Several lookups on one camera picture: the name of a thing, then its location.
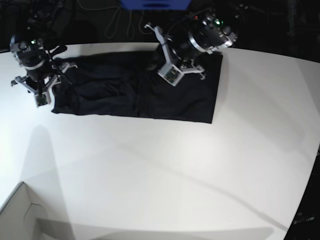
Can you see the blue box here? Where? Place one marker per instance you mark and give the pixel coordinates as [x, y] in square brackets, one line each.
[179, 5]

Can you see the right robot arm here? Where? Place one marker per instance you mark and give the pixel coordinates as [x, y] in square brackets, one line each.
[34, 49]

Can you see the black t-shirt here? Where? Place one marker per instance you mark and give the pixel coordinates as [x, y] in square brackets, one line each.
[119, 84]

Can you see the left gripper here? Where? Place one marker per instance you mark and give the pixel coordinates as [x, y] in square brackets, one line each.
[180, 49]

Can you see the white cardboard box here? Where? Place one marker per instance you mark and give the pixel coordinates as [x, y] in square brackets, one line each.
[23, 219]

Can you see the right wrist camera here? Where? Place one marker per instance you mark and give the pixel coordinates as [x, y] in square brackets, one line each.
[42, 99]

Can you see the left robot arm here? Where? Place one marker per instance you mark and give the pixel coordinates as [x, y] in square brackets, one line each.
[203, 28]

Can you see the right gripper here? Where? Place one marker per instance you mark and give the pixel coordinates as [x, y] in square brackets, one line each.
[41, 80]

